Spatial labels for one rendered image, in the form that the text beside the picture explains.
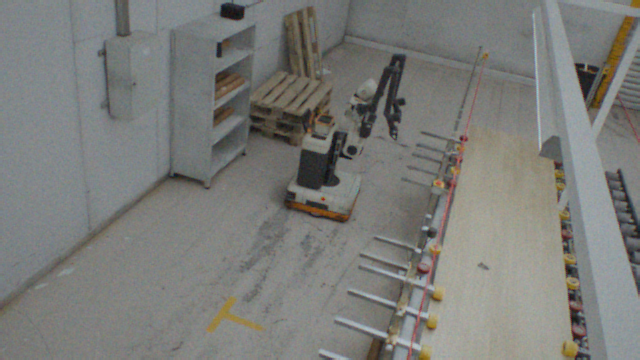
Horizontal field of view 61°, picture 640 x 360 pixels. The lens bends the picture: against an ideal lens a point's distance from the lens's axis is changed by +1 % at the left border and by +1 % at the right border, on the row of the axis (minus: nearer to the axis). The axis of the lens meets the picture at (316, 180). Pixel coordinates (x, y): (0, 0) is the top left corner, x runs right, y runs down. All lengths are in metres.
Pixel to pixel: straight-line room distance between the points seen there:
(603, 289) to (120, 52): 3.83
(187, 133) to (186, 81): 0.53
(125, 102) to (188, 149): 1.21
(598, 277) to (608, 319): 0.11
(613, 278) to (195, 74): 4.48
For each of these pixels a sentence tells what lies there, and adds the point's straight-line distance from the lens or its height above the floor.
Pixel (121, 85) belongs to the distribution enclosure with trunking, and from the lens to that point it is 4.48.
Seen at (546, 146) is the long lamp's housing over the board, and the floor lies 2.34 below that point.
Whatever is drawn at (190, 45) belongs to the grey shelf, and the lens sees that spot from 5.12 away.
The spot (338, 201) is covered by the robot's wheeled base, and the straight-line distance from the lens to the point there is 5.21.
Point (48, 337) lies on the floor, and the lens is 4.23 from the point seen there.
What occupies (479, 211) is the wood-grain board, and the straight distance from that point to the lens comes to 4.33.
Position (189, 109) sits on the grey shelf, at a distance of 5.34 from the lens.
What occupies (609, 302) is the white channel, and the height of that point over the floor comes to 2.46.
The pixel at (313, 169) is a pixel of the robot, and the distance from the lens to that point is 5.14.
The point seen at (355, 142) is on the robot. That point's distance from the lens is 5.10.
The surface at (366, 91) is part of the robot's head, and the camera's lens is 4.91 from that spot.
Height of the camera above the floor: 3.01
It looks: 30 degrees down
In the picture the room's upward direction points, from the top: 10 degrees clockwise
